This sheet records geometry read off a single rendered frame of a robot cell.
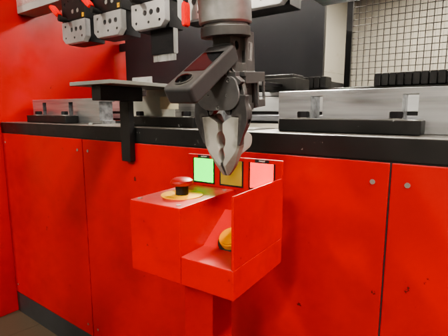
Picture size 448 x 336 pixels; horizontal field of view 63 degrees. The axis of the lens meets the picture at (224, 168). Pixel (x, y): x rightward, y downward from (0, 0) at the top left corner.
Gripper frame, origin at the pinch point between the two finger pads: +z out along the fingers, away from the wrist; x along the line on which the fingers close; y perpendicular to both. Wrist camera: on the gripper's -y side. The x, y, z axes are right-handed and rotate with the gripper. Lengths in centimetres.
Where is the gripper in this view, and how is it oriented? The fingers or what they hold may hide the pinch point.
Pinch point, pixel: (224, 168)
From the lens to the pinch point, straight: 54.5
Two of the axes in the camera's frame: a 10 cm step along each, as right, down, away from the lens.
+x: -8.4, -0.8, 5.4
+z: 0.5, 9.7, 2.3
